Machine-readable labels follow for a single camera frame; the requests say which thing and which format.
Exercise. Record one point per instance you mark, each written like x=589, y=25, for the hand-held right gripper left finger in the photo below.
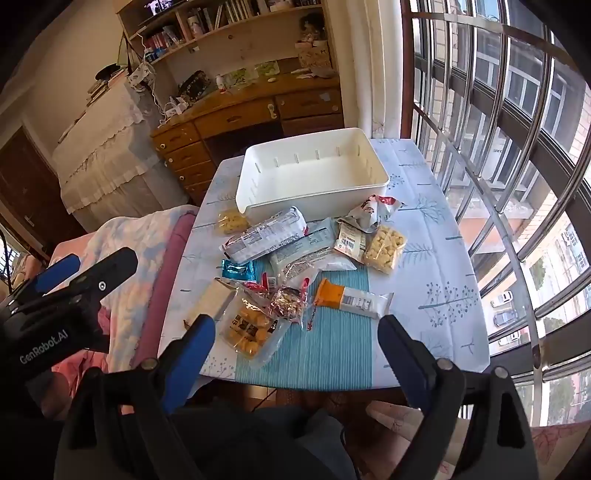
x=189, y=360

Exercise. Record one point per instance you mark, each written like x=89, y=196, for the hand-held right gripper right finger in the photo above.
x=406, y=364

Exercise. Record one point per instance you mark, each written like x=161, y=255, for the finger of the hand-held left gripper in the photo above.
x=106, y=272
x=55, y=272

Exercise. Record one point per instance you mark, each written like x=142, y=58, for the beige wafer pack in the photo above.
x=212, y=302

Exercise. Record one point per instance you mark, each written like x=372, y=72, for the clear bag of yellow biscuits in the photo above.
x=251, y=330

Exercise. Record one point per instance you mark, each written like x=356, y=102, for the orange white bar packet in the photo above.
x=351, y=299

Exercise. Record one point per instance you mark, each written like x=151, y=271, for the small blue foil packet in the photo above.
x=239, y=272

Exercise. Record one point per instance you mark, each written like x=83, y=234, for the red-edged packet dark filling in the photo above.
x=264, y=281

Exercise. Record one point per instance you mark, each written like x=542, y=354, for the shiny clear nut packet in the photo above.
x=288, y=302

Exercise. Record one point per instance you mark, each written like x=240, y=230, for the small white packet red edge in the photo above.
x=351, y=240

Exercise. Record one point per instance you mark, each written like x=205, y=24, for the small bag of yellow puffs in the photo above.
x=233, y=222

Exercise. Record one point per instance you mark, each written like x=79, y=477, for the silver biscuit pack red end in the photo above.
x=263, y=237

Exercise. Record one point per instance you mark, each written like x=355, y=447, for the light blue packet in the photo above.
x=304, y=249

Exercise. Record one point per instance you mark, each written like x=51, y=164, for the white plastic bin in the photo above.
x=323, y=161

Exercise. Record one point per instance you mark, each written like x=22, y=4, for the pastel floral blanket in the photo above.
x=138, y=258

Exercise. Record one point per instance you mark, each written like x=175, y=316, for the pink quilt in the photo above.
x=161, y=295

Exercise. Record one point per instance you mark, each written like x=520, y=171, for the brown wooden door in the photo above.
x=27, y=194

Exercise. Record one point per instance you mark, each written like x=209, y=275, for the teal striped placemat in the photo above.
x=323, y=355

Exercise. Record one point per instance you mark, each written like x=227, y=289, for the person's dark trousers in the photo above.
x=258, y=438

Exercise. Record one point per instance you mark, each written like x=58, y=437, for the white lace cover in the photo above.
x=106, y=152

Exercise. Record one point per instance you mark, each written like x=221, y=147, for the window with metal bars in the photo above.
x=534, y=341

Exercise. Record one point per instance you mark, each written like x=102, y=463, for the pink printed cloth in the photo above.
x=554, y=443

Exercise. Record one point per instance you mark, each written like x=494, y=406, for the white power strip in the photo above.
x=175, y=108

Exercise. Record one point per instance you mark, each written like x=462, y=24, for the white printed pouch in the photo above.
x=141, y=76

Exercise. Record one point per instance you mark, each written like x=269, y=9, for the black round object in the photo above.
x=111, y=71

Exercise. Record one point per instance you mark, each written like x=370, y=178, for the wooden desk with drawers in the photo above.
x=240, y=115

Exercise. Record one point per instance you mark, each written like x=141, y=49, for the black patterned pouch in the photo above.
x=194, y=85

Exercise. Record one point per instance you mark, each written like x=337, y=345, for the small white bottle red cap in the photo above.
x=220, y=82

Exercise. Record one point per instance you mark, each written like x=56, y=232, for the white drawer lock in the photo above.
x=271, y=110

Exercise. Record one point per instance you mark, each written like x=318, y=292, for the green picture card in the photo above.
x=268, y=68
x=242, y=76

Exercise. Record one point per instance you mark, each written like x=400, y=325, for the row of red white books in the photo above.
x=161, y=39

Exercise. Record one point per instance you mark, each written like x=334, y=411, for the wooden bookshelf hutch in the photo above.
x=221, y=50

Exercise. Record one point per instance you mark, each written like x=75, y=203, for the small monitor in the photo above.
x=157, y=5

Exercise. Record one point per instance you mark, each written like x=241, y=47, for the row of upright books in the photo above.
x=231, y=11

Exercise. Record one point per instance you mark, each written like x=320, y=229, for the cream curtain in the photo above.
x=364, y=69

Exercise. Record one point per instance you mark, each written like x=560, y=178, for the printed cardboard box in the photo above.
x=314, y=55

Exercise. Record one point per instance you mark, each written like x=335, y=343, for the dark-haired doll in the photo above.
x=311, y=27

